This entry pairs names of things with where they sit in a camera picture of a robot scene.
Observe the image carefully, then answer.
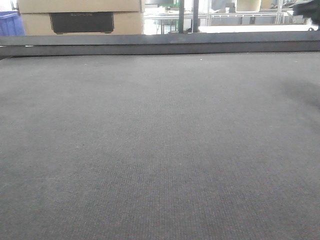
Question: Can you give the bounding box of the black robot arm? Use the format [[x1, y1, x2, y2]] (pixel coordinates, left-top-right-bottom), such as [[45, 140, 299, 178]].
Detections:
[[292, 0, 320, 25]]

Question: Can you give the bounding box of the dark grey table mat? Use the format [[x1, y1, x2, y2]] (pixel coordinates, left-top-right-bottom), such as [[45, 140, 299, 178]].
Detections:
[[0, 52, 320, 240]]

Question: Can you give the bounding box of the left black vertical pole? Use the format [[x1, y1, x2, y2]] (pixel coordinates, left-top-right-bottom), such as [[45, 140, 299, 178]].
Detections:
[[178, 0, 185, 34]]

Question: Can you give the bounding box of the black vertical pole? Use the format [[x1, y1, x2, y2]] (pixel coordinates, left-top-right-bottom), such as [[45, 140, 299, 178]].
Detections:
[[192, 0, 199, 33], [178, 0, 185, 34]]

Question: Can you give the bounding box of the white background table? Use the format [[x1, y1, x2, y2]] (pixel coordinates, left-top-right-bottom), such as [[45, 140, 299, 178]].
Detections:
[[198, 24, 319, 33]]

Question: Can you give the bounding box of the right black vertical pole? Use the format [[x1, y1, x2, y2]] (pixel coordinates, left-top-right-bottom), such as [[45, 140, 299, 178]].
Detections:
[[192, 0, 199, 33]]

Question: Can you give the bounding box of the lower cardboard box black label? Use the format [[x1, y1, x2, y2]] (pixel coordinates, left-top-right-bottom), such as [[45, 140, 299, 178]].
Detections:
[[20, 11, 145, 36]]

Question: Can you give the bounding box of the beige box on workbench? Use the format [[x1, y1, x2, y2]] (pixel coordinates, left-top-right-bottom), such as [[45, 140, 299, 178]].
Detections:
[[235, 0, 262, 13]]

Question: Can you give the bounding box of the blue plastic crate background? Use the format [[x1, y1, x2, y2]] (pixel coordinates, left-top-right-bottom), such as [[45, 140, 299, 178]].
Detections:
[[0, 10, 25, 36]]

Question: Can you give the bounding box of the upper cardboard box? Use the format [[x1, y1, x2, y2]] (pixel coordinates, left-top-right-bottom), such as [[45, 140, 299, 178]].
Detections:
[[17, 0, 144, 14]]

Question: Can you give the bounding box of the aluminium frame workbench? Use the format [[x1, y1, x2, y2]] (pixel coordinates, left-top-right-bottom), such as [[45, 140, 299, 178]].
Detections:
[[143, 11, 289, 24]]

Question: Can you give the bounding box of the dark grey table edge rail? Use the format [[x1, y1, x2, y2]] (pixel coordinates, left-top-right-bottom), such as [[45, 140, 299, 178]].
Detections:
[[0, 30, 320, 58]]

